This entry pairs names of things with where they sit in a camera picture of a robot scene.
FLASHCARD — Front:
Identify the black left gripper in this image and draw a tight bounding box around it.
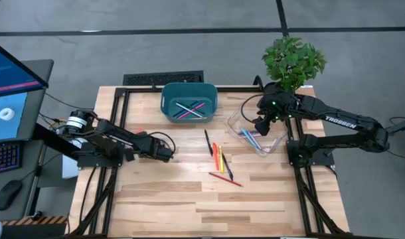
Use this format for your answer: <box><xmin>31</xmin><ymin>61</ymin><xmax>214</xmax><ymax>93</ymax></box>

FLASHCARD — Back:
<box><xmin>149</xmin><ymin>139</ymin><xmax>176</xmax><ymax>164</ymax></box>

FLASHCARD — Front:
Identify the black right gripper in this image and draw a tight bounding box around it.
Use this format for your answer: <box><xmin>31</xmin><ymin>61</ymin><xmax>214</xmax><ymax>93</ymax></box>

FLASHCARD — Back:
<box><xmin>254</xmin><ymin>97</ymin><xmax>285</xmax><ymax>137</ymax></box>

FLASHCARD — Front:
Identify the light blue pen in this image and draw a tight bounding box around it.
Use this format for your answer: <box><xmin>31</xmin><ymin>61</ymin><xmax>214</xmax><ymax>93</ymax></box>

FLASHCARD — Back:
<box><xmin>240</xmin><ymin>128</ymin><xmax>258</xmax><ymax>151</ymax></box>

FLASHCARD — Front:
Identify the black pen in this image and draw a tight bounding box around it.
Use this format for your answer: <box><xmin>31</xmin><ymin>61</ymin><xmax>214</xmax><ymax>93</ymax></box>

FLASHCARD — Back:
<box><xmin>221</xmin><ymin>153</ymin><xmax>234</xmax><ymax>182</ymax></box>
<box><xmin>204</xmin><ymin>129</ymin><xmax>214</xmax><ymax>157</ymax></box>

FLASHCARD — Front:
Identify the blue pencil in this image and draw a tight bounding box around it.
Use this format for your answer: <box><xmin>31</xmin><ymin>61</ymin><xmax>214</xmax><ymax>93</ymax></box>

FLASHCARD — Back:
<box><xmin>173</xmin><ymin>102</ymin><xmax>203</xmax><ymax>119</ymax></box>

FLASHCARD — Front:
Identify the white pencil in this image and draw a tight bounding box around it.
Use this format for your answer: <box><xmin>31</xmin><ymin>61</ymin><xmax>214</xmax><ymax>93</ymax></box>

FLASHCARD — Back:
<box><xmin>175</xmin><ymin>102</ymin><xmax>204</xmax><ymax>118</ymax></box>

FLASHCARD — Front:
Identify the yellow pen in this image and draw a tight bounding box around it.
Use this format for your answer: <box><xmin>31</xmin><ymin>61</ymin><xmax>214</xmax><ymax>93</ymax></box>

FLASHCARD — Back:
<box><xmin>218</xmin><ymin>145</ymin><xmax>225</xmax><ymax>175</ymax></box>

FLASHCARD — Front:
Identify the pink pencil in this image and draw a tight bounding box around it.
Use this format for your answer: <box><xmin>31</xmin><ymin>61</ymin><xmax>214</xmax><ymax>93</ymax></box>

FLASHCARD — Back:
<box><xmin>177</xmin><ymin>102</ymin><xmax>206</xmax><ymax>120</ymax></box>

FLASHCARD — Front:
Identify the teal plastic bin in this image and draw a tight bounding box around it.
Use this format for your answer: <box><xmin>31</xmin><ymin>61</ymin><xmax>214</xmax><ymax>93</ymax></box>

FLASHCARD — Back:
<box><xmin>160</xmin><ymin>82</ymin><xmax>219</xmax><ymax>124</ymax></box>

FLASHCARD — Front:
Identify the black pencil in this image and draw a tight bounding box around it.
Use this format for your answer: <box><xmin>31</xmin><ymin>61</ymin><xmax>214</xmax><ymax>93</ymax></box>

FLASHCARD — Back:
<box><xmin>171</xmin><ymin>101</ymin><xmax>201</xmax><ymax>117</ymax></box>

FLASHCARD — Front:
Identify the red pencil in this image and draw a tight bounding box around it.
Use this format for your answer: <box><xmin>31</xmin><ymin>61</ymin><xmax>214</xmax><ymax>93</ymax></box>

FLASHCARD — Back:
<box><xmin>207</xmin><ymin>171</ymin><xmax>244</xmax><ymax>189</ymax></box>

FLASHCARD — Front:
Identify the clear plastic container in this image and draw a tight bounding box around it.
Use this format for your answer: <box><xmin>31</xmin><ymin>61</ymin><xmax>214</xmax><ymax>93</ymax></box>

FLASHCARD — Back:
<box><xmin>227</xmin><ymin>101</ymin><xmax>289</xmax><ymax>158</ymax></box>

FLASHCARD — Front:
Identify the green potted plant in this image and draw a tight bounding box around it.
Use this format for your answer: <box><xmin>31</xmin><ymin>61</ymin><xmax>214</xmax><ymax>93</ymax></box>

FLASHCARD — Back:
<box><xmin>261</xmin><ymin>35</ymin><xmax>328</xmax><ymax>100</ymax></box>

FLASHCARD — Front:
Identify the white box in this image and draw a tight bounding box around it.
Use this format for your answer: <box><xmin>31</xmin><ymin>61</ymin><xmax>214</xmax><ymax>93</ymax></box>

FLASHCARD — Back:
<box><xmin>62</xmin><ymin>137</ymin><xmax>81</xmax><ymax>180</ymax></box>

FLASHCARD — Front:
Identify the black support beam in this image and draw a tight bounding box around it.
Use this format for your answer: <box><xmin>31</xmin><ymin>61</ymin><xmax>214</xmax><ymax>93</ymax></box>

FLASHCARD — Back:
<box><xmin>32</xmin><ymin>122</ymin><xmax>82</xmax><ymax>161</ymax></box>

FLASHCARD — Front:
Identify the grey stand foot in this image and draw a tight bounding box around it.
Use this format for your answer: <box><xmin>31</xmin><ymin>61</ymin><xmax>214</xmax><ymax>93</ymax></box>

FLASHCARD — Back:
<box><xmin>384</xmin><ymin>116</ymin><xmax>405</xmax><ymax>137</ymax></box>

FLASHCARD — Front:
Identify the grey workstation desk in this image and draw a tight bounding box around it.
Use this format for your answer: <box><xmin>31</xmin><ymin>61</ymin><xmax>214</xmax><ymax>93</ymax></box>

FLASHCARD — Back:
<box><xmin>0</xmin><ymin>59</ymin><xmax>54</xmax><ymax>222</ymax></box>

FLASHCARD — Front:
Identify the yellow black hazard strip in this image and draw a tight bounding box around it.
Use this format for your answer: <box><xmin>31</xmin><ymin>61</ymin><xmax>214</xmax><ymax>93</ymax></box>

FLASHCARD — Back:
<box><xmin>1</xmin><ymin>215</ymin><xmax>69</xmax><ymax>227</ymax></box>

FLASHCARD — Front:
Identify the blue sheet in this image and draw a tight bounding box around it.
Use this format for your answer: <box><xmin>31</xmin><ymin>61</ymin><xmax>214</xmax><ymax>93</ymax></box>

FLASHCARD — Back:
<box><xmin>0</xmin><ymin>92</ymin><xmax>28</xmax><ymax>142</ymax></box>

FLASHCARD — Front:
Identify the backlit black keyboard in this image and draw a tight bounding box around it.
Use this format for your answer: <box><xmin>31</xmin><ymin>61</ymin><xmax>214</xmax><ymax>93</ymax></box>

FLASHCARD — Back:
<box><xmin>0</xmin><ymin>141</ymin><xmax>23</xmax><ymax>176</ymax></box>

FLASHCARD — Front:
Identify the black computer mouse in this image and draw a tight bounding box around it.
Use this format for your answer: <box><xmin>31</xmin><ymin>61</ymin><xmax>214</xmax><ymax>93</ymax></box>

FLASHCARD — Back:
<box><xmin>0</xmin><ymin>179</ymin><xmax>23</xmax><ymax>212</ymax></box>

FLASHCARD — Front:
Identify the white tape roll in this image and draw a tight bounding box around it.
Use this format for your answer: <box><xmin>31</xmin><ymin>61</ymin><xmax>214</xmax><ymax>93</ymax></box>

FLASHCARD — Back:
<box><xmin>0</xmin><ymin>108</ymin><xmax>16</xmax><ymax>121</ymax></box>

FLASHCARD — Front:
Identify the computer monitor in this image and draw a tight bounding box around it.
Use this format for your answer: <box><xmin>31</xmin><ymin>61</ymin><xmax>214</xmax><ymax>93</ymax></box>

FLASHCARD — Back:
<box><xmin>0</xmin><ymin>38</ymin><xmax>50</xmax><ymax>100</ymax></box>

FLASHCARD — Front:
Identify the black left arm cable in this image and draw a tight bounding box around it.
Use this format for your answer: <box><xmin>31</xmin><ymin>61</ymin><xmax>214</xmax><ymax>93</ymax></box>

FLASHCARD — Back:
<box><xmin>145</xmin><ymin>131</ymin><xmax>177</xmax><ymax>154</ymax></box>

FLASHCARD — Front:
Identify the bundle of wires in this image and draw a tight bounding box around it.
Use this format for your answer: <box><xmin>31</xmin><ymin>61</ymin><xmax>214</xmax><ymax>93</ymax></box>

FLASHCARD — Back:
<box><xmin>39</xmin><ymin>112</ymin><xmax>70</xmax><ymax>137</ymax></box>

